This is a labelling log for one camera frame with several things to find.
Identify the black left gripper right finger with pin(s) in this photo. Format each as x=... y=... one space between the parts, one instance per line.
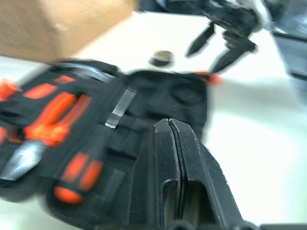
x=201 y=172

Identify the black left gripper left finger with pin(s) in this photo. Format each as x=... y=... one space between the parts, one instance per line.
x=165 y=167

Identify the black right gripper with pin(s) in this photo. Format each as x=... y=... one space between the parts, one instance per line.
x=232 y=16

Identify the orange utility knife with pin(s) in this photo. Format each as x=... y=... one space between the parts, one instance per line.
x=212 y=78

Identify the tan adhesive tape roll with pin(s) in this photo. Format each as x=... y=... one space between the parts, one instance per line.
x=160 y=55

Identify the black plastic tool case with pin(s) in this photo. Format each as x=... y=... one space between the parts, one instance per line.
x=153 y=100

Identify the orange black screwdriver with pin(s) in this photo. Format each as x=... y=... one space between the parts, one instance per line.
x=79 y=177

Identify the brown cardboard box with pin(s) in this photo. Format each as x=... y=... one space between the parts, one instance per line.
x=48 y=24

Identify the orange black tape measure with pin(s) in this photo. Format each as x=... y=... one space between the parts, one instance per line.
x=7 y=91

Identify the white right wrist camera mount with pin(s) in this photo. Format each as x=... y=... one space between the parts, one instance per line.
x=262 y=12

